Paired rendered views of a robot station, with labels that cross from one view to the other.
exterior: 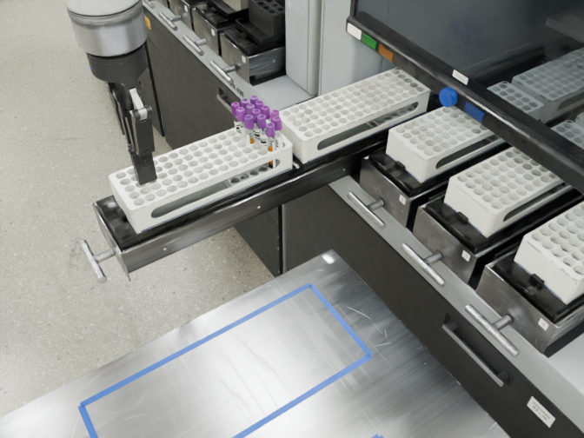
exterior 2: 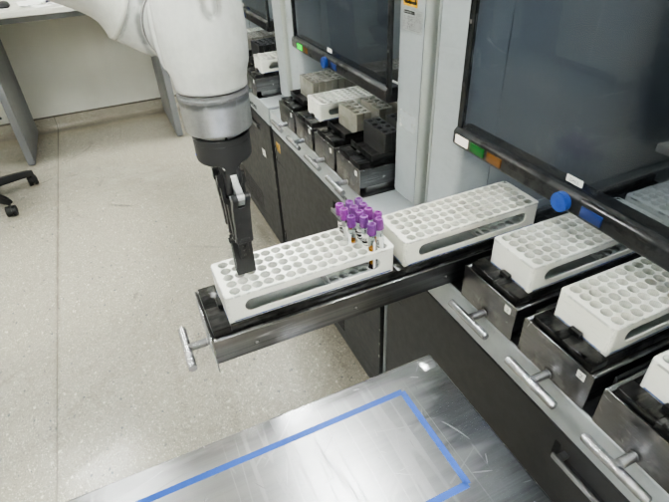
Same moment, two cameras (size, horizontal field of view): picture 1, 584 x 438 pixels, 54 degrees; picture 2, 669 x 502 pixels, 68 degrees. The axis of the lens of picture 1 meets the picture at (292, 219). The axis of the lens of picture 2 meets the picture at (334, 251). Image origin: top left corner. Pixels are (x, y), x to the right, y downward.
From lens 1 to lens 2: 0.16 m
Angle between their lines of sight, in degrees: 12
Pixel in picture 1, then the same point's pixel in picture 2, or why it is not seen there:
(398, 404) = not seen: outside the picture
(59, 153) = (196, 258)
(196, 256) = (303, 359)
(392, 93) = (498, 203)
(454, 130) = (564, 241)
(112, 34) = (215, 117)
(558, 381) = not seen: outside the picture
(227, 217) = (323, 315)
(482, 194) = (599, 308)
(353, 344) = (447, 467)
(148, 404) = not seen: outside the picture
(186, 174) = (285, 268)
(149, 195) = (246, 286)
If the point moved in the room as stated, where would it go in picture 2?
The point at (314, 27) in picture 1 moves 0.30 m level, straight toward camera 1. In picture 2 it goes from (422, 142) to (414, 214)
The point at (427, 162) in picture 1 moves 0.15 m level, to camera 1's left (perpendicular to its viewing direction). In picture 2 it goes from (536, 270) to (439, 265)
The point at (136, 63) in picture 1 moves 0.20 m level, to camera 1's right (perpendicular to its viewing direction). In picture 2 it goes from (239, 149) to (392, 153)
